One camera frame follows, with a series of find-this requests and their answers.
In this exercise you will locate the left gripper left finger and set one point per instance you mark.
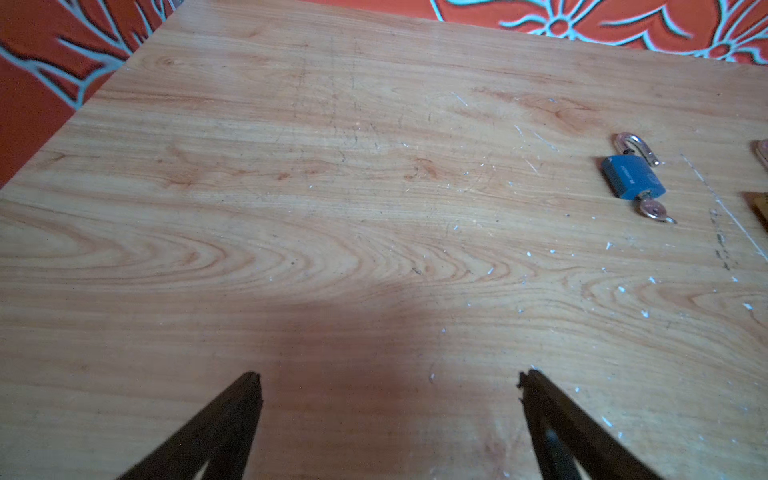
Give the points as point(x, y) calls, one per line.
point(215, 443)

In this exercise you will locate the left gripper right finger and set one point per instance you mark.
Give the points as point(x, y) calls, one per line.
point(567, 441)

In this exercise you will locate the small silver key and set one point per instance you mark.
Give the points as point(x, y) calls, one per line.
point(653, 209)

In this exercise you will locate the small blue padlock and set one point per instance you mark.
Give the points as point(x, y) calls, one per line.
point(630, 173)

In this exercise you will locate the large brass padlock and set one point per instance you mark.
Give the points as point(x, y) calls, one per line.
point(756, 195)

